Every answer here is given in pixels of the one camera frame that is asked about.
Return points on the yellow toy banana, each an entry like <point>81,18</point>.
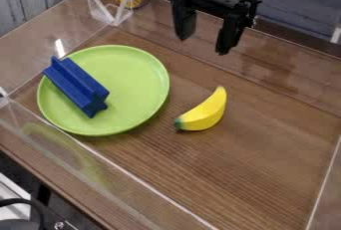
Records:
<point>204,116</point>

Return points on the blue cross-shaped block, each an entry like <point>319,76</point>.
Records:
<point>78,85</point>

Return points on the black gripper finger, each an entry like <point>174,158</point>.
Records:
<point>184,18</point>
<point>228,34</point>

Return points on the clear acrylic tray walls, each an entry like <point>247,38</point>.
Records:
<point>263,171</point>

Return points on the green round plate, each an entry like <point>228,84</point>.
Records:
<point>136,77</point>

